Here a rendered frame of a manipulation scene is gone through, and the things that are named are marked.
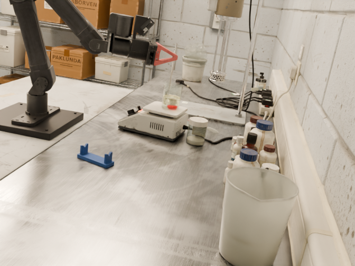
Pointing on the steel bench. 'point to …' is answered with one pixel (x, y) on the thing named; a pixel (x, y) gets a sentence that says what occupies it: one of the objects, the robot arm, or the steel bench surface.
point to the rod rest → (106, 162)
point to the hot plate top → (155, 107)
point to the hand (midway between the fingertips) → (175, 57)
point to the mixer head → (226, 9)
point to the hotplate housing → (155, 125)
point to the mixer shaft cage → (218, 75)
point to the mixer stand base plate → (214, 113)
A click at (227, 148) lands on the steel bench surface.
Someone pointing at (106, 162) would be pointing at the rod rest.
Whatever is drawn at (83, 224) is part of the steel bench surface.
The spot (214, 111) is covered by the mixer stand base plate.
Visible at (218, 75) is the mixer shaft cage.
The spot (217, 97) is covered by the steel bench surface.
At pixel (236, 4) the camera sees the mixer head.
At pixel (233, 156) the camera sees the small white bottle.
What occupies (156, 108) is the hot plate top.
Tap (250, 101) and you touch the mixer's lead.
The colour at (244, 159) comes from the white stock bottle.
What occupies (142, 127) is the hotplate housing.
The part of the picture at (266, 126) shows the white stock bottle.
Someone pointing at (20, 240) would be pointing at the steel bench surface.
